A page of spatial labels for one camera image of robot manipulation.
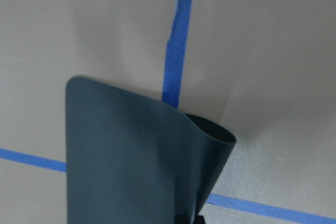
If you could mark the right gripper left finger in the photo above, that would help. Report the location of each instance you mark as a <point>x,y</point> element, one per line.
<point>181,219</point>

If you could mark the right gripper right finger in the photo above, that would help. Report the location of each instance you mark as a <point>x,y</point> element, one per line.
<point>199,219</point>

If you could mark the black mouse pad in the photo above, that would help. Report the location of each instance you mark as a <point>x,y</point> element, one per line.
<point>132,159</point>

